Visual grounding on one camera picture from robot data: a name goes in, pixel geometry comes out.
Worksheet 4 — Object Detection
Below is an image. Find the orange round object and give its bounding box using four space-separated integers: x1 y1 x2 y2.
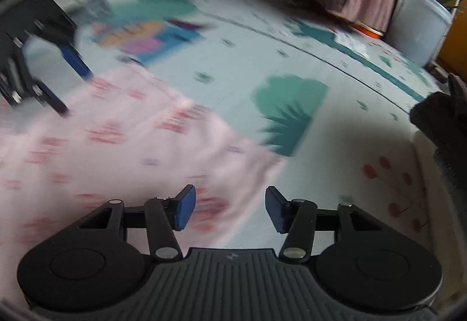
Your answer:
352 22 385 39

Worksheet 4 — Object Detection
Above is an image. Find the dark grey garment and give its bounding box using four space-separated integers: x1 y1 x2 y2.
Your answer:
409 73 467 161

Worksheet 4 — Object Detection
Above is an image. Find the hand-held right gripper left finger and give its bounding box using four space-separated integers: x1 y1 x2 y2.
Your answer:
78 185 197 260

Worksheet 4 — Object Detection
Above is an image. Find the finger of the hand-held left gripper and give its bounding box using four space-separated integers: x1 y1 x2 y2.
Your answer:
0 47 71 118
51 32 93 81

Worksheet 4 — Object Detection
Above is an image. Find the pale plastic bucket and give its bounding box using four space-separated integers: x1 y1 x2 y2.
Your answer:
386 0 454 68

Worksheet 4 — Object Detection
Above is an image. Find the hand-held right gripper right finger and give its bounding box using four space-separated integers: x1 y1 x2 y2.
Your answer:
265 186 384 260

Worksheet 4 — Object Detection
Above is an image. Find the pink printed garment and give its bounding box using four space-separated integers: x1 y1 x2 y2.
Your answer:
0 67 289 310

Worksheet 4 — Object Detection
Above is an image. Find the grey knit garment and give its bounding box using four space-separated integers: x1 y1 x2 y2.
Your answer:
432 148 467 197

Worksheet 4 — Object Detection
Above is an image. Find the cartoon printed play mat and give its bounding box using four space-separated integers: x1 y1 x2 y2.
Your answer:
25 0 462 307

